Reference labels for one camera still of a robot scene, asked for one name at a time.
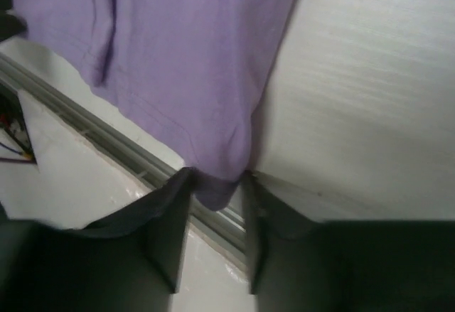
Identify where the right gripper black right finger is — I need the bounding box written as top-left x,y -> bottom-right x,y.
242,175 -> 454,311

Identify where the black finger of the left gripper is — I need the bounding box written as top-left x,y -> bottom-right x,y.
0,0 -> 27,42

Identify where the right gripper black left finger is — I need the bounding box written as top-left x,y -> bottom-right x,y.
1,168 -> 194,311

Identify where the lilac t shirt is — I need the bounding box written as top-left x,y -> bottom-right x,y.
13,0 -> 294,210

